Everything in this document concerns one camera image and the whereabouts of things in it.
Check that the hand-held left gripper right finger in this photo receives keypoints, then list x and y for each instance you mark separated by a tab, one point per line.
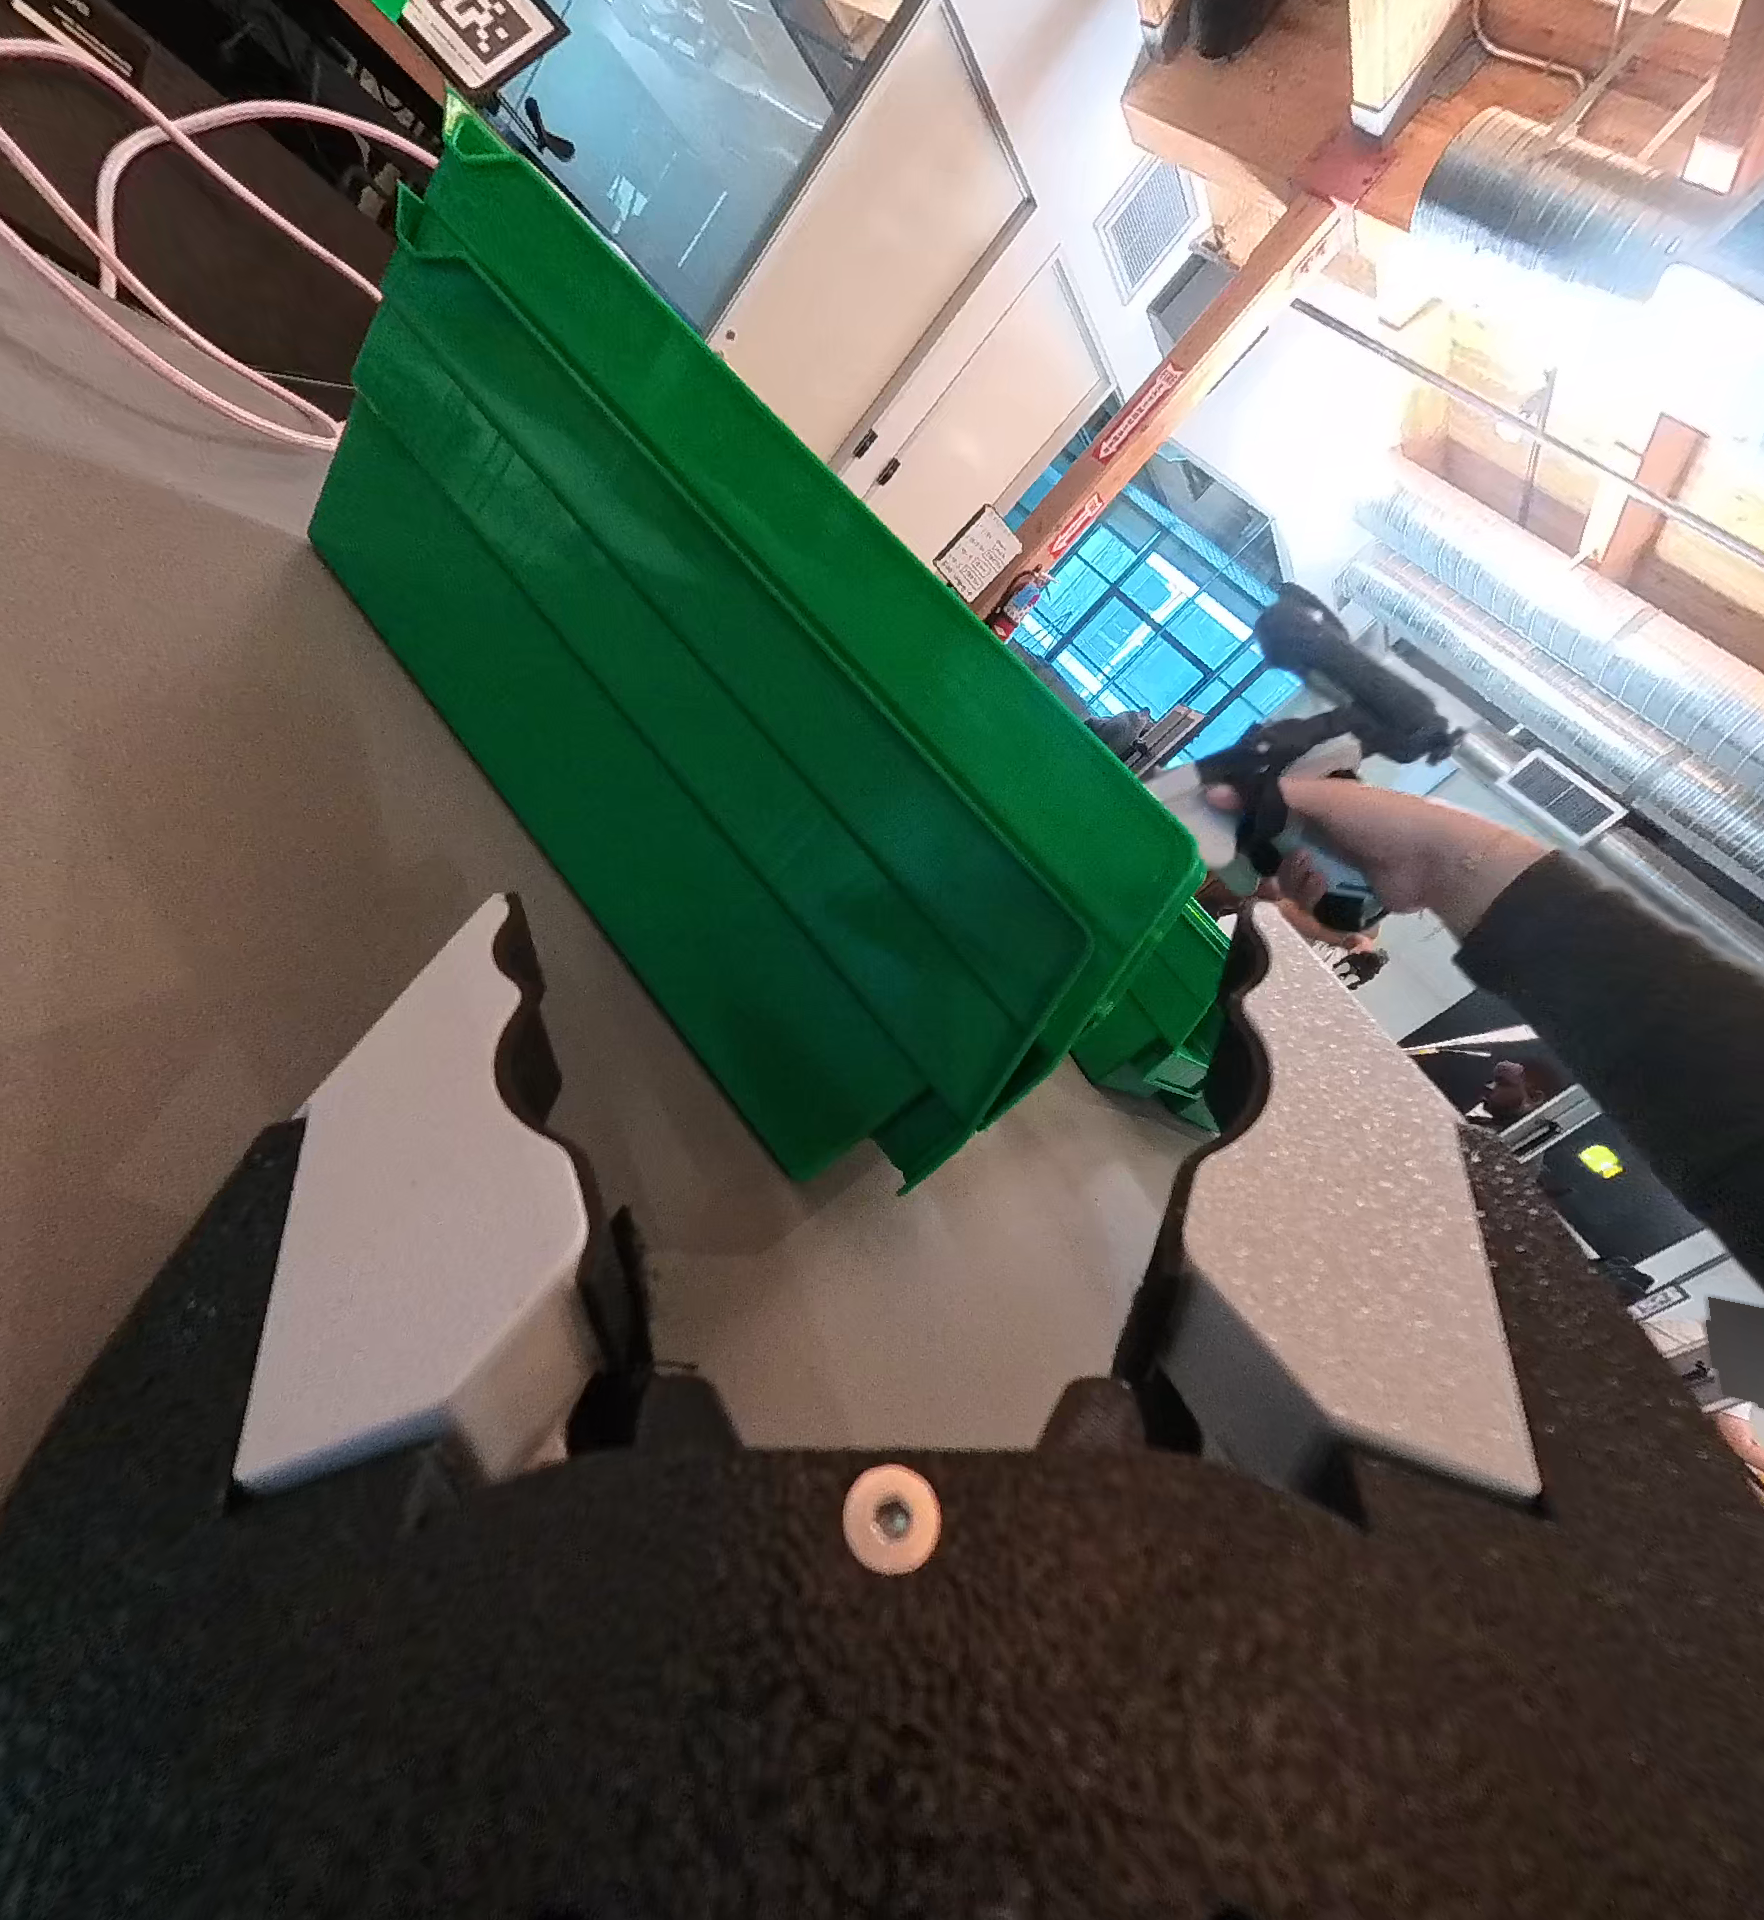
1347	1289

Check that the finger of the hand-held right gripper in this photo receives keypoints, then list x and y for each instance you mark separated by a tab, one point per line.
1194	791

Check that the person's right hand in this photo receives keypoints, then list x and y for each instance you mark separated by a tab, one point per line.
1423	855

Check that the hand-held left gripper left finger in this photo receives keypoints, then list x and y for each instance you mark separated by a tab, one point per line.
402	1275

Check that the red fire extinguisher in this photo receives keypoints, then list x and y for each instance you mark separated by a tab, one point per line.
1025	600

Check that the black sprinkler pipe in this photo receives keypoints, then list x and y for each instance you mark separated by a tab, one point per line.
1574	435

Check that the fiducial tag sign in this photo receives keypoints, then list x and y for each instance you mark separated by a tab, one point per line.
480	31

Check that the wall notice sheet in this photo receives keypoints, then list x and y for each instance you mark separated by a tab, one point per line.
977	552

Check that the silver air duct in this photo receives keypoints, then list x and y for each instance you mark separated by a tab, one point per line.
1649	660

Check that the white door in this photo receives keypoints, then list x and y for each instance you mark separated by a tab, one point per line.
913	271

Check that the wall vent grille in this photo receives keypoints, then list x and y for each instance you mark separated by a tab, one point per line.
1152	224
1562	795

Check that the wooden support post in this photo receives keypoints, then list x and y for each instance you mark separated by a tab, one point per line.
1168	389

